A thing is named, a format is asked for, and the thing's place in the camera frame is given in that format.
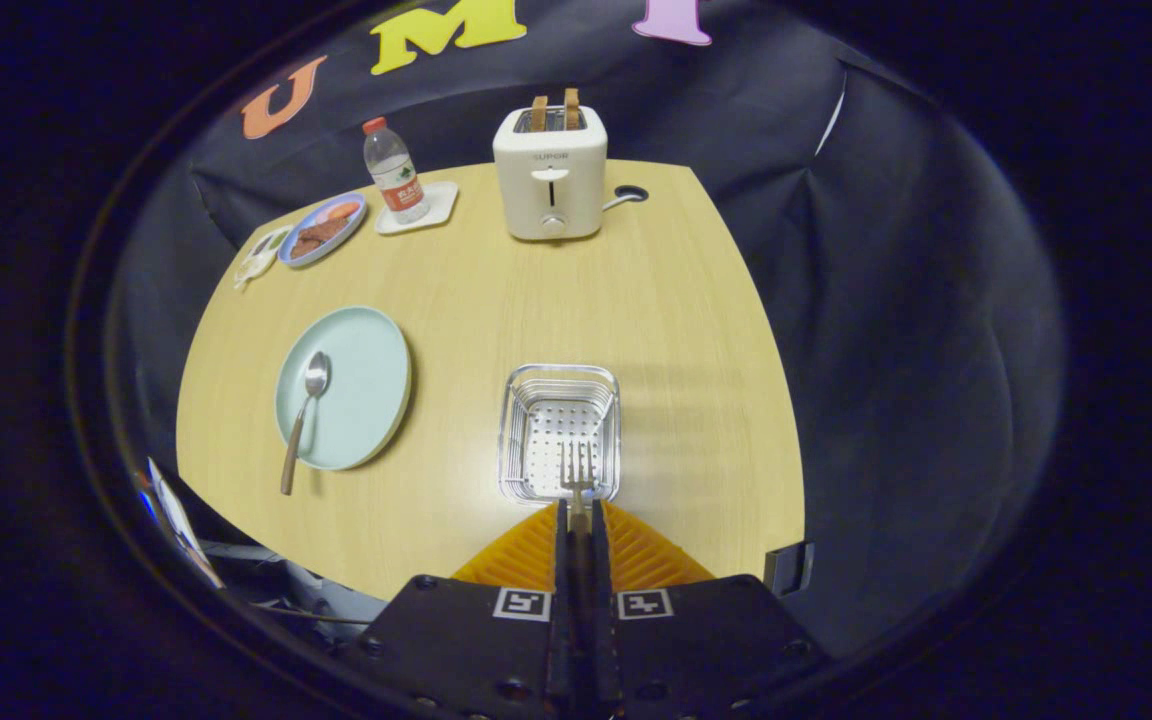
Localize blue plate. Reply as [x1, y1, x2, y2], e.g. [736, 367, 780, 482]
[278, 192, 369, 269]

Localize clear water bottle red cap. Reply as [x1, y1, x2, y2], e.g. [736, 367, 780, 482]
[362, 117, 431, 225]

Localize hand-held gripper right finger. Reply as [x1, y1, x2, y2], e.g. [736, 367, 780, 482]
[581, 498, 834, 720]

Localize white square coaster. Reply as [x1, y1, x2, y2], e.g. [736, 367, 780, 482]
[375, 181, 460, 236]

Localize fork with wooden handle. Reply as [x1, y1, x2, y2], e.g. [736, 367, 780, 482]
[561, 441, 597, 536]

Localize black table clamp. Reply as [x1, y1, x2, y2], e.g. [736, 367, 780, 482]
[763, 541, 816, 598]

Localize metal wire basket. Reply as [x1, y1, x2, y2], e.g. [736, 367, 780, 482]
[497, 364, 623, 506]

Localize pale green plate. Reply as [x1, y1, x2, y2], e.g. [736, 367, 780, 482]
[274, 306, 413, 472]

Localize white divided sauce dish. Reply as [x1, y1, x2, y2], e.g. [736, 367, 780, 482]
[233, 226, 294, 292]

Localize white toaster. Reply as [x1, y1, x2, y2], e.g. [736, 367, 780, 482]
[493, 104, 609, 242]

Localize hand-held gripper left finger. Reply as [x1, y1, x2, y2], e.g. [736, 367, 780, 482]
[334, 498, 582, 720]

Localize brown meat slices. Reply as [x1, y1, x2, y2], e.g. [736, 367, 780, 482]
[288, 215, 352, 261]

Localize black backdrop cloth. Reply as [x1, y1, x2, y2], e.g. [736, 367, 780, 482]
[111, 0, 1067, 661]

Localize spoon with wooden handle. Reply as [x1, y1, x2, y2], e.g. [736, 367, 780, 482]
[280, 351, 333, 497]

